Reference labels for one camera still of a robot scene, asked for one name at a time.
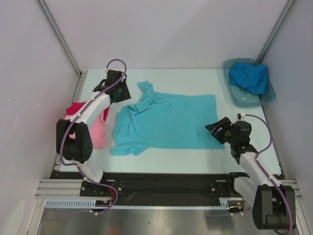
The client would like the light blue t-shirt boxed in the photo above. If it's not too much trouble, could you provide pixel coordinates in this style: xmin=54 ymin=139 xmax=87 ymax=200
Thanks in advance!
xmin=111 ymin=81 xmax=224 ymax=156

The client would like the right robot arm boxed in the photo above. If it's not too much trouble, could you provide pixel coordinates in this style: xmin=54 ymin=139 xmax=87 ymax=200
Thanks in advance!
xmin=206 ymin=114 xmax=296 ymax=235

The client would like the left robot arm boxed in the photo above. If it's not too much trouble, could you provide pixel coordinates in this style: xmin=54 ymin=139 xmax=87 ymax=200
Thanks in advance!
xmin=56 ymin=70 xmax=131 ymax=196

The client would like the translucent blue plastic bin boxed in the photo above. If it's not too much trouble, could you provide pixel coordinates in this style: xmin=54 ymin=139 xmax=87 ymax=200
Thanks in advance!
xmin=223 ymin=58 xmax=276 ymax=108

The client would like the pink folded t-shirt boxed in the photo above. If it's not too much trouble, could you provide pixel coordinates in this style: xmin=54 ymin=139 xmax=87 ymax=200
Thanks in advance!
xmin=65 ymin=107 xmax=110 ymax=149

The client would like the red folded t-shirt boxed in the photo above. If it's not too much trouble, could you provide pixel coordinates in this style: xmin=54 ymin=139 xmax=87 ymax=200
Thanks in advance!
xmin=66 ymin=102 xmax=85 ymax=116

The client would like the dark blue crumpled t-shirt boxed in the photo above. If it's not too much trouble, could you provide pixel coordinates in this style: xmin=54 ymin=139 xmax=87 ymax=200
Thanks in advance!
xmin=229 ymin=63 xmax=268 ymax=95

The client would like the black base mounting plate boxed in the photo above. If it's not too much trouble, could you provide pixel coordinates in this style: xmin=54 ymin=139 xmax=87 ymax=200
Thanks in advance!
xmin=48 ymin=171 xmax=252 ymax=208

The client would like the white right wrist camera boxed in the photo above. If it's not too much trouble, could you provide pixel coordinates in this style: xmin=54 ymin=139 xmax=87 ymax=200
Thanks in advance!
xmin=236 ymin=113 xmax=246 ymax=121

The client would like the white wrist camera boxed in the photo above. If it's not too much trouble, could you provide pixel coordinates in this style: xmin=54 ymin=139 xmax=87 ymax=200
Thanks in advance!
xmin=236 ymin=113 xmax=246 ymax=121
xmin=106 ymin=67 xmax=121 ymax=73

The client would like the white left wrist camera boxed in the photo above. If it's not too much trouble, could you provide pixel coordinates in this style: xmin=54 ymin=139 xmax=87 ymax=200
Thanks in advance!
xmin=106 ymin=67 xmax=121 ymax=73

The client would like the aluminium frame rail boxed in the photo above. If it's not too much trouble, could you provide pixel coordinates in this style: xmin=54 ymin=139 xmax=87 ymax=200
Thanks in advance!
xmin=34 ymin=178 xmax=85 ymax=199

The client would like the light blue cable duct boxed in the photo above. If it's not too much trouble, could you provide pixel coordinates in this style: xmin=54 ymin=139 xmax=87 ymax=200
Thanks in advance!
xmin=45 ymin=198 xmax=118 ymax=209

